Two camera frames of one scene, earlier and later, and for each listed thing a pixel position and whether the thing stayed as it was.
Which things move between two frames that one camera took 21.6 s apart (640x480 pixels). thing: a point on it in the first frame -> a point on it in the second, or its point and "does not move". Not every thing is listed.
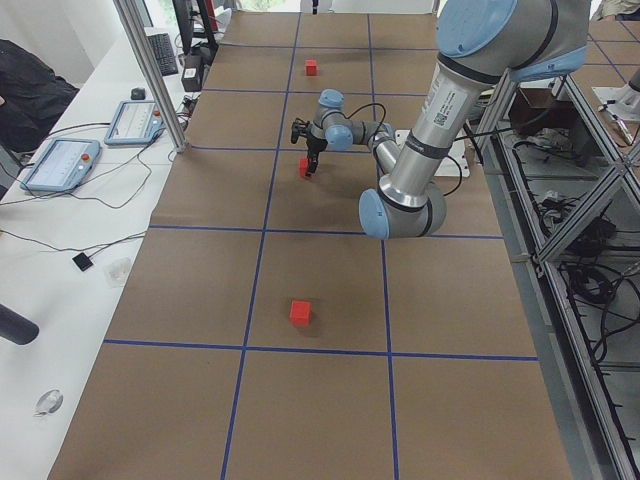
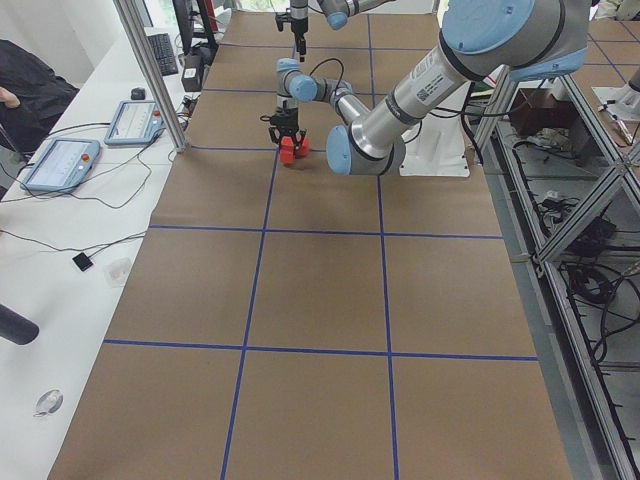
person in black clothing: [32, 98] does not move
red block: [311, 67] -> [287, 150]
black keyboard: [163, 50] does not move
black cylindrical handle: [16, 327] does not move
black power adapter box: [192, 75] does not move
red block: [300, 313] -> [304, 147]
